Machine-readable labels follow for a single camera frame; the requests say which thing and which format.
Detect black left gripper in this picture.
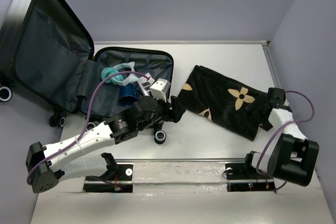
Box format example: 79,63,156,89
138,92,186,131

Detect black floral towel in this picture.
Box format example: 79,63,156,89
177,66,267,141

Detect blue enamel mug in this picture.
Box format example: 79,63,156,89
119,83,138,106

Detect teal headphones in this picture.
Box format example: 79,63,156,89
101,61,139,87

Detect space astronaut kids suitcase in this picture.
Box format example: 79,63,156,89
0,0,175,145

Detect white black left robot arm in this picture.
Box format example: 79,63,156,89
25,96,185,194

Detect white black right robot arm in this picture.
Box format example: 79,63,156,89
241,88,319,187

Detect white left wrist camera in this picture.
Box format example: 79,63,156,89
150,78,171,102

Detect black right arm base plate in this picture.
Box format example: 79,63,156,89
222,163,276,193

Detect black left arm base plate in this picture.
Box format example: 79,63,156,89
83,163,133,194

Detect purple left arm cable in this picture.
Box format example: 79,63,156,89
27,70,153,185

